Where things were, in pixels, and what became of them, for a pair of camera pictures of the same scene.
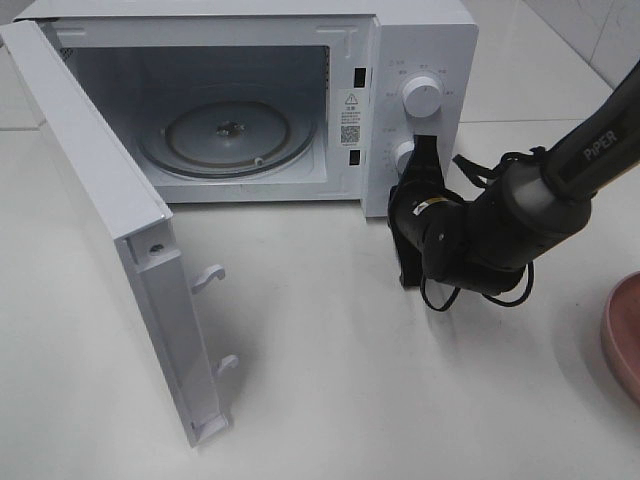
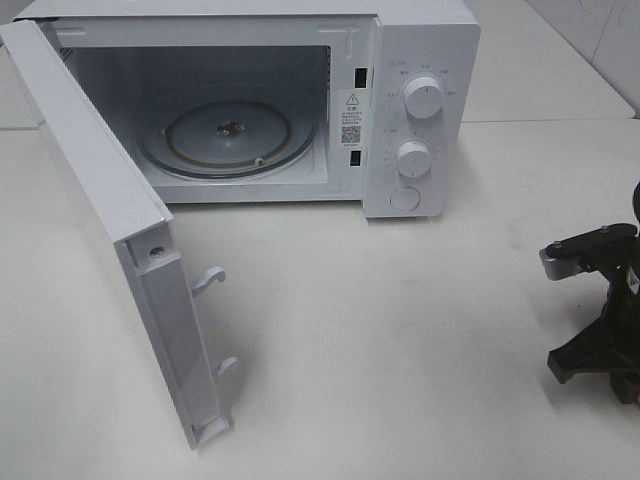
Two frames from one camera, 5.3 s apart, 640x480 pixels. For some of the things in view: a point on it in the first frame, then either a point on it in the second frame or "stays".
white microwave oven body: [270, 101] stays
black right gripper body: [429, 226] to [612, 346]
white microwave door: [147, 244] stays
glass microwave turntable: [225, 138] stays
